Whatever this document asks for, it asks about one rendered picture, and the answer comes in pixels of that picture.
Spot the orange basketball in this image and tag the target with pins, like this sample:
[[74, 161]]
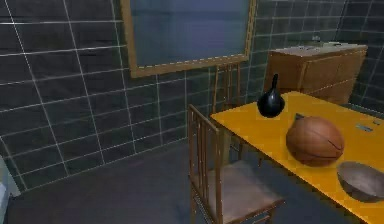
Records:
[[315, 140]]

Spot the yellow table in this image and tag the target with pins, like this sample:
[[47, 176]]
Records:
[[266, 133]]

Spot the grey bowl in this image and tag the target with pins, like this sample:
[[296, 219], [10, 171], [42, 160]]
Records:
[[361, 181]]

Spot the wooden chair with beige seat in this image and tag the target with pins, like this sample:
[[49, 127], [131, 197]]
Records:
[[233, 190], [228, 86]]

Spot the black vase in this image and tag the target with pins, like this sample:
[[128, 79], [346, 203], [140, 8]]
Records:
[[270, 103]]

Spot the small grey flat object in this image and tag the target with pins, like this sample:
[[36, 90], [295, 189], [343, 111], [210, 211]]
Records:
[[363, 127], [377, 122]]

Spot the wooden sink cabinet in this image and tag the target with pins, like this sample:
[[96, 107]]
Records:
[[313, 71]]

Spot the wooden framed window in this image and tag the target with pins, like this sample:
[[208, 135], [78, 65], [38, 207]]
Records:
[[188, 31]]

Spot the white object at edge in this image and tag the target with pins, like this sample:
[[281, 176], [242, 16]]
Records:
[[5, 193]]

